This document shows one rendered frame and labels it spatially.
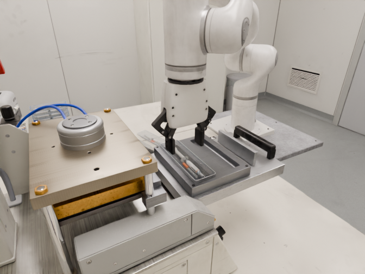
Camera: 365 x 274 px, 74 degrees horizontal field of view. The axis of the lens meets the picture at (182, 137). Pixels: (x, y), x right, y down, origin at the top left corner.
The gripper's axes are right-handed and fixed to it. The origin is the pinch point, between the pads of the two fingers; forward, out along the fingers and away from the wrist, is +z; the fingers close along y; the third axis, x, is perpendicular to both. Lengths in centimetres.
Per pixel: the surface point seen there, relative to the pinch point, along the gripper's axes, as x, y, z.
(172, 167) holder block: 1.2, 4.0, 5.0
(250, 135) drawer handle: -0.7, -21.7, 4.0
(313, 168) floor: -62, -175, 105
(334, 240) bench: 23, -35, 30
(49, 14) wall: -244, 9, -24
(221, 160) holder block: 2.6, -9.2, 6.6
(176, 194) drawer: 6.4, 5.9, 8.6
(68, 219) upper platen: 10.1, 27.4, 1.6
